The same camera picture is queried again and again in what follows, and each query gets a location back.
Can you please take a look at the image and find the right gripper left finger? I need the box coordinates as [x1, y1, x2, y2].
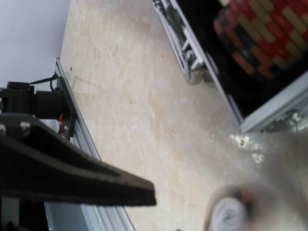
[0, 114, 156, 206]

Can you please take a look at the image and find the front aluminium rail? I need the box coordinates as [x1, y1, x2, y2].
[44, 58, 135, 231]

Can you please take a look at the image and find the black poker chip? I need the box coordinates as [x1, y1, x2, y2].
[203, 185, 254, 231]

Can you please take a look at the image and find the aluminium poker case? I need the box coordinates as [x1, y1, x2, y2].
[153, 0, 308, 132]

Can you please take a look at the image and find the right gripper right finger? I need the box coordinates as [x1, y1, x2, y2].
[204, 132, 308, 231]

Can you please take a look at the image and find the right chip row in case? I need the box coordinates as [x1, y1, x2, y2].
[213, 0, 308, 84]

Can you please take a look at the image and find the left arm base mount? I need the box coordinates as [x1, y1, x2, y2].
[0, 74, 77, 140]

